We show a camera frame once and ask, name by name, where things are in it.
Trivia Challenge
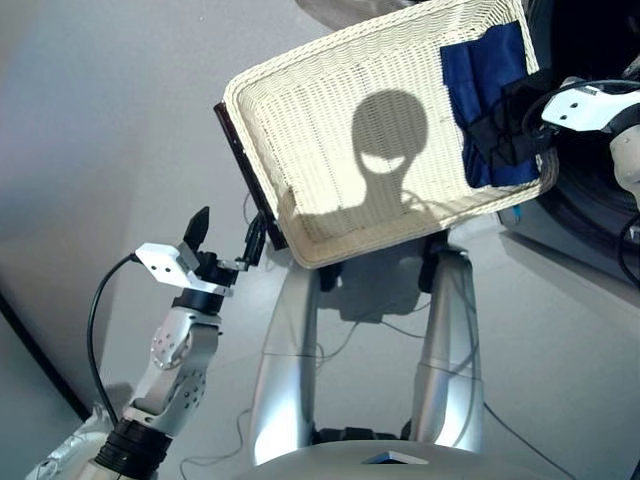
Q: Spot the black garment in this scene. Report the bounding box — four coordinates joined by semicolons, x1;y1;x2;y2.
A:
462;73;549;174

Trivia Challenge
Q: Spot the navy blue garment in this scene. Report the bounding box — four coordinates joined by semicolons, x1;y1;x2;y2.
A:
439;22;544;189

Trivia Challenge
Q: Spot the grey washing machine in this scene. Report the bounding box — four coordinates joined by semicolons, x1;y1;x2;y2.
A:
499;0;640;301

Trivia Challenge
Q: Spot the pale woven basket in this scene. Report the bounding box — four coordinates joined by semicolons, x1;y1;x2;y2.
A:
222;0;560;270

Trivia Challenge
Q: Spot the silver robot leg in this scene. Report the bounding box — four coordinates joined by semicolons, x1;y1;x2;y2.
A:
409;247;486;454
248;264;321;469

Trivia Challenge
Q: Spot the silver robot torso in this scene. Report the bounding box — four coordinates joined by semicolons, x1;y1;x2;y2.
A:
239;439;551;480

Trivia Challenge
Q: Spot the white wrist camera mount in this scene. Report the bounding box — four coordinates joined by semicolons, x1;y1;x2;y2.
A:
134;242;236;299
541;79;640;132

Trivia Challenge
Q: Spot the thin floor wire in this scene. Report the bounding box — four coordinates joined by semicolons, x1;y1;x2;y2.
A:
179;299;436;479

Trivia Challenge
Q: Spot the black floor cable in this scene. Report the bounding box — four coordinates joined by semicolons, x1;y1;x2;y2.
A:
482;402;579;480

